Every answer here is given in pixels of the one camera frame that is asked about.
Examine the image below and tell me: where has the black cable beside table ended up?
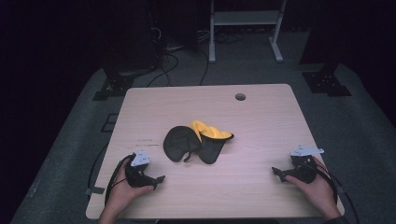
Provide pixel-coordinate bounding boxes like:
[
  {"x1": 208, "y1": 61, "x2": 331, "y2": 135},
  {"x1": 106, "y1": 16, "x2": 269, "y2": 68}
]
[{"x1": 87, "y1": 141, "x2": 110, "y2": 191}]

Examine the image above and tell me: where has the black floor cable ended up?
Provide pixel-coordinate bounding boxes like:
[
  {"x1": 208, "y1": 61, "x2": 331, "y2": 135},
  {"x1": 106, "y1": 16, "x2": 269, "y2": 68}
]
[
  {"x1": 146, "y1": 50, "x2": 180, "y2": 89},
  {"x1": 196, "y1": 48, "x2": 210, "y2": 87}
]

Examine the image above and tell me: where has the black stand with base plate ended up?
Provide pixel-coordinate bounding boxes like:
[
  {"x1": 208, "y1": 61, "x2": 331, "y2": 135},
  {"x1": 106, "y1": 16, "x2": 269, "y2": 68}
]
[
  {"x1": 299, "y1": 0, "x2": 353, "y2": 98},
  {"x1": 92, "y1": 0, "x2": 161, "y2": 102}
]

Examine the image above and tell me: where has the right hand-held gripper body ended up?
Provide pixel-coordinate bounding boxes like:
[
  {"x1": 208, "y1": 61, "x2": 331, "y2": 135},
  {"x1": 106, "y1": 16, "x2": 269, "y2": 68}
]
[{"x1": 288, "y1": 145, "x2": 325, "y2": 185}]

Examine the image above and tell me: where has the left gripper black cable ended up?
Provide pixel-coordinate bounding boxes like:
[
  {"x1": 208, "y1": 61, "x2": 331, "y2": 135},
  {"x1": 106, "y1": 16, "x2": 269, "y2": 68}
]
[{"x1": 105, "y1": 154, "x2": 136, "y2": 207}]

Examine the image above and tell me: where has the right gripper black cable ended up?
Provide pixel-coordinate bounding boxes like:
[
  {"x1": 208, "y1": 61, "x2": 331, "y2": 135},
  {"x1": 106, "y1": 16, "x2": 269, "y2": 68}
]
[{"x1": 306, "y1": 161, "x2": 361, "y2": 224}]

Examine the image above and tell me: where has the black and yellow cloth pouch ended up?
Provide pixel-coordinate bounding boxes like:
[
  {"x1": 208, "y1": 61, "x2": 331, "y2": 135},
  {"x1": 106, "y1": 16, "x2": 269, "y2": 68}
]
[{"x1": 163, "y1": 119, "x2": 235, "y2": 165}]

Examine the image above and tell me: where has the person's right hand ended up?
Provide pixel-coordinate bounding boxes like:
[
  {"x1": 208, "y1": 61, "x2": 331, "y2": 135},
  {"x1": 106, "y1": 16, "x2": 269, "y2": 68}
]
[{"x1": 285, "y1": 156, "x2": 340, "y2": 217}]

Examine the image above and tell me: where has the grey tape strip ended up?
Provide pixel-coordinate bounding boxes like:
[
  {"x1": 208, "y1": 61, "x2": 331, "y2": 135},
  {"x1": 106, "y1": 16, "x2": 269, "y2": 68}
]
[{"x1": 84, "y1": 186, "x2": 106, "y2": 197}]

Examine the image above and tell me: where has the white metal stand frame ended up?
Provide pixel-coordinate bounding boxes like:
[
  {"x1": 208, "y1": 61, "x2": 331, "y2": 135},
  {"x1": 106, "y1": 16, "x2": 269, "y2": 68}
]
[{"x1": 208, "y1": 0, "x2": 288, "y2": 64}]

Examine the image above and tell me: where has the person's left hand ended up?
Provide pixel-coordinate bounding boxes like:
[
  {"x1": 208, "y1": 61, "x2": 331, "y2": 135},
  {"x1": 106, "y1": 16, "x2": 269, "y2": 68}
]
[{"x1": 106, "y1": 158, "x2": 156, "y2": 217}]

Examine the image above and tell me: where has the black floor tape frame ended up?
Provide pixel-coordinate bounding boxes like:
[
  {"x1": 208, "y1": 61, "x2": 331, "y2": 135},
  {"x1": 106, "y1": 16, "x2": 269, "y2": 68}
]
[{"x1": 100, "y1": 113, "x2": 120, "y2": 133}]

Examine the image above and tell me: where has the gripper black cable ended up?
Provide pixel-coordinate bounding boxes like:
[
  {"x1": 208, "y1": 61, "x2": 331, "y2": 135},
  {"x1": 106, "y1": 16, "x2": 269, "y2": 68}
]
[
  {"x1": 105, "y1": 154, "x2": 136, "y2": 207},
  {"x1": 306, "y1": 161, "x2": 361, "y2": 224}
]

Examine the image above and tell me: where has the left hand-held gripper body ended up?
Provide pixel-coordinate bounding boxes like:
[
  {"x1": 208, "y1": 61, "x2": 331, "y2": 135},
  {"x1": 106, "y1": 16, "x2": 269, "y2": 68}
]
[{"x1": 124, "y1": 148, "x2": 158, "y2": 189}]

